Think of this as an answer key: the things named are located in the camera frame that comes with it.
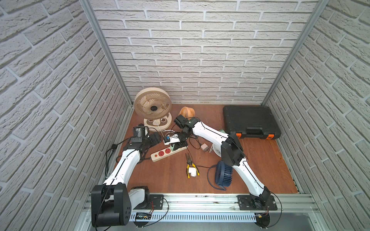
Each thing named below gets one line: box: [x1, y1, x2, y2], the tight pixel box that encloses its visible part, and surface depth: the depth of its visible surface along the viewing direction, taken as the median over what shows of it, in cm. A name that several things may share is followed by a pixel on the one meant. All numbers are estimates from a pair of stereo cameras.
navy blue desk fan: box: [215, 160, 234, 191], surface depth 74 cm
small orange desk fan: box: [177, 106, 196, 119], surface depth 102 cm
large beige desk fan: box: [133, 87, 172, 132], surface depth 90 cm
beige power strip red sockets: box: [150, 145, 189, 163], surface depth 91 cm
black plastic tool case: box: [223, 105, 281, 140], surface depth 100 cm
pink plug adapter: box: [200, 142, 210, 152], surface depth 94 cm
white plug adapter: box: [188, 166, 197, 178], surface depth 85 cm
